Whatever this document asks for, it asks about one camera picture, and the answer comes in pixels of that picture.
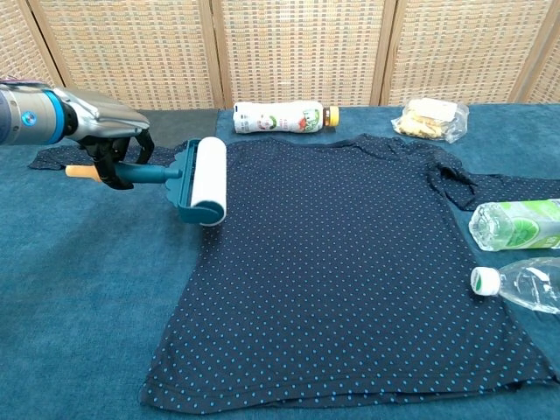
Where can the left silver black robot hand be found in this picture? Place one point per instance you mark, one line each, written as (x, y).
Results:
(105, 116)

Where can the teal table cloth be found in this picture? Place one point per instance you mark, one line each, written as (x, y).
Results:
(79, 271)

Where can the water bottle dark green label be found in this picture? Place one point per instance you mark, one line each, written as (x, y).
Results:
(525, 284)

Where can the wooden bamboo folding screen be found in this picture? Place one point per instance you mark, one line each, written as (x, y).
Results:
(302, 48)

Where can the teal lint roller orange tip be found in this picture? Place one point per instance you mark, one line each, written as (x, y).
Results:
(210, 175)

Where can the water bottle light green label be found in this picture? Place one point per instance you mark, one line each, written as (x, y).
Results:
(516, 225)

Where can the clear bag of crackers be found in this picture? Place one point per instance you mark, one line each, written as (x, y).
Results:
(429, 118)

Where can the white drink bottle yellow cap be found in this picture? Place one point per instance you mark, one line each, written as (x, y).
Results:
(280, 116)

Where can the navy blue dotted shirt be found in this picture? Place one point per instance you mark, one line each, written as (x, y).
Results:
(332, 262)

